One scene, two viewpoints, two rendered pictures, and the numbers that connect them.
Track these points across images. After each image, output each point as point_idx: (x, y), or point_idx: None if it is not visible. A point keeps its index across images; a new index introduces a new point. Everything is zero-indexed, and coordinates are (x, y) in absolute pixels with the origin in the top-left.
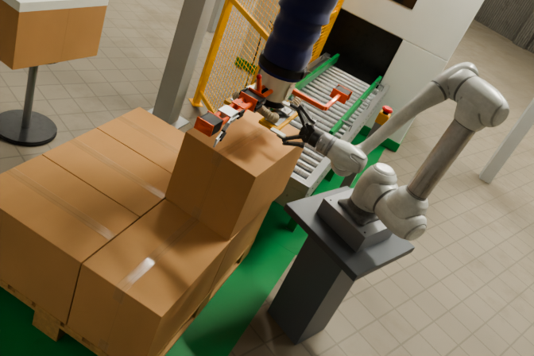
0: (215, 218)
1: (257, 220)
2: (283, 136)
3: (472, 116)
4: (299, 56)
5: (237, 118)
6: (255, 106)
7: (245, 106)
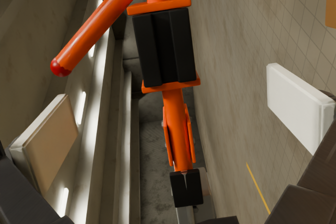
0: None
1: None
2: (314, 152)
3: None
4: None
5: (197, 204)
6: (171, 81)
7: (167, 149)
